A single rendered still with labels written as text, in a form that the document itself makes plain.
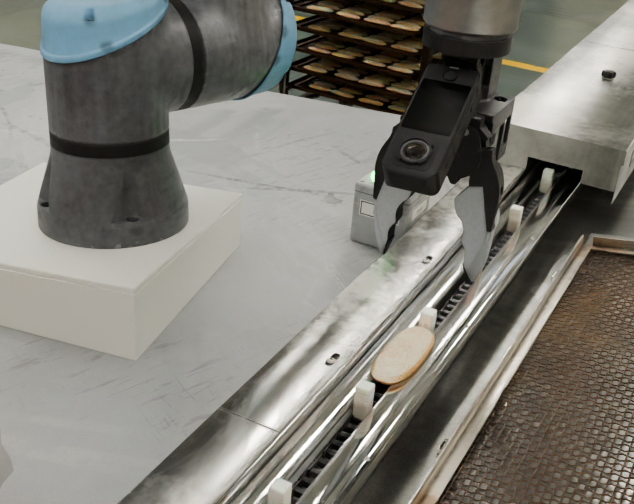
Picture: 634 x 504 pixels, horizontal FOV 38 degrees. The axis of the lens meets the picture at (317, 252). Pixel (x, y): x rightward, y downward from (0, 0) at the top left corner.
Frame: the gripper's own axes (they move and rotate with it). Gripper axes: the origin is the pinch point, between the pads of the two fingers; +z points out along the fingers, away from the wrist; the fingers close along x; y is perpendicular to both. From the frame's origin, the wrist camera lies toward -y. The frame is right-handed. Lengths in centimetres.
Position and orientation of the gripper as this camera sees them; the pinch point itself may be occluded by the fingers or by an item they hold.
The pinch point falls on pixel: (425, 259)
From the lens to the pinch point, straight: 82.2
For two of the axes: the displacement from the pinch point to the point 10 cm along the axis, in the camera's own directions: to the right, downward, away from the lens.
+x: -8.8, -2.8, 3.8
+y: 4.6, -3.9, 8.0
